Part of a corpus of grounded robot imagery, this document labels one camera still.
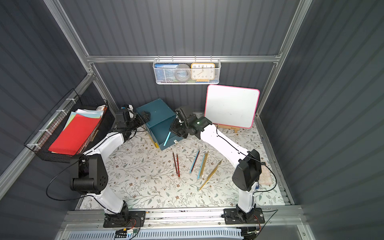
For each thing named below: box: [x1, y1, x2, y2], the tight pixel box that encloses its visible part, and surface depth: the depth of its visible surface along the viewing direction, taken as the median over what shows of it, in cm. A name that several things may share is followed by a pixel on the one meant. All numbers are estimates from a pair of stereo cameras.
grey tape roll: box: [174, 63, 191, 82], surface depth 89 cm
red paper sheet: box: [48, 114, 101, 156], surface depth 75 cm
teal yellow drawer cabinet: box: [135, 98, 184, 150], surface depth 91 cm
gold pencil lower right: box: [199, 164, 220, 191], surface depth 89 cm
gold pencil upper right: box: [202, 158, 223, 187], surface depth 90 cm
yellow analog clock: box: [191, 62, 215, 82], surface depth 90 cm
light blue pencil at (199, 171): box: [197, 154, 205, 180], surface depth 92 cm
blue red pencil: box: [189, 150, 200, 174], surface depth 96 cm
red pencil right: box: [176, 153, 181, 177], surface depth 93 cm
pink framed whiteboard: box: [204, 84, 260, 129], surface depth 104 cm
